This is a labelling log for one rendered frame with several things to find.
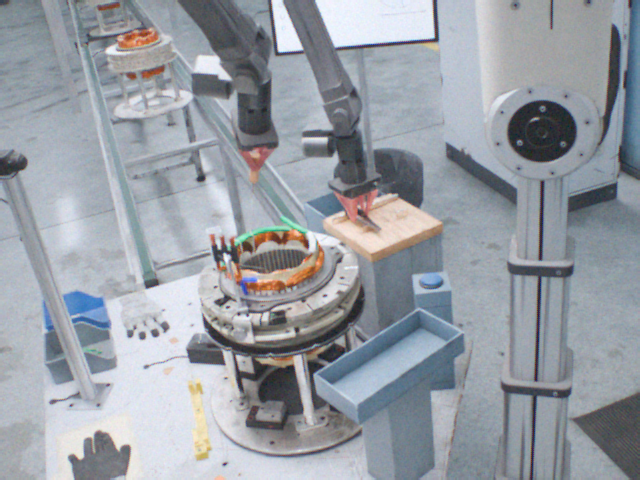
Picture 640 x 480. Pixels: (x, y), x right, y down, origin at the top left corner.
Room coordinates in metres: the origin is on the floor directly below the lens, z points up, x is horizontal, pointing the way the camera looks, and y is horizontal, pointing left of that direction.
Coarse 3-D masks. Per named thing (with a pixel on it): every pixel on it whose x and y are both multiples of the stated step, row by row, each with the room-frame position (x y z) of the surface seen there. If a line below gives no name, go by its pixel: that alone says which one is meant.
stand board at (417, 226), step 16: (384, 208) 1.48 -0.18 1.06; (400, 208) 1.47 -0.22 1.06; (416, 208) 1.46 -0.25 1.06; (336, 224) 1.44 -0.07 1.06; (352, 224) 1.43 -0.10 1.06; (384, 224) 1.40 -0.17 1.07; (400, 224) 1.39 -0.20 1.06; (416, 224) 1.38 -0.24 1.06; (432, 224) 1.37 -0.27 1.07; (352, 240) 1.36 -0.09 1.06; (368, 240) 1.35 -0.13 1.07; (384, 240) 1.33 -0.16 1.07; (400, 240) 1.32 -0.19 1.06; (416, 240) 1.34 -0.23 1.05; (368, 256) 1.30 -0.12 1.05; (384, 256) 1.30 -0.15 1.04
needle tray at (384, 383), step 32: (416, 320) 1.07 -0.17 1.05; (352, 352) 0.98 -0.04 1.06; (384, 352) 1.01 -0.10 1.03; (416, 352) 1.00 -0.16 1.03; (448, 352) 0.96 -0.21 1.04; (320, 384) 0.92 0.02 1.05; (352, 384) 0.94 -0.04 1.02; (384, 384) 0.93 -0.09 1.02; (416, 384) 0.92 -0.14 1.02; (352, 416) 0.86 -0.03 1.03; (384, 416) 0.91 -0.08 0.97; (416, 416) 0.94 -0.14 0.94; (384, 448) 0.92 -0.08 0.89; (416, 448) 0.93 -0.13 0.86
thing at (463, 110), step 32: (448, 0) 3.91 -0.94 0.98; (448, 32) 3.93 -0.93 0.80; (448, 64) 3.95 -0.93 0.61; (448, 96) 3.97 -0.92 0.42; (480, 96) 3.62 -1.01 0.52; (448, 128) 3.99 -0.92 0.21; (480, 128) 3.63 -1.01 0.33; (480, 160) 3.64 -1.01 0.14; (608, 160) 3.20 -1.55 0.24; (512, 192) 3.35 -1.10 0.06; (576, 192) 3.15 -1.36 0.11; (608, 192) 3.21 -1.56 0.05
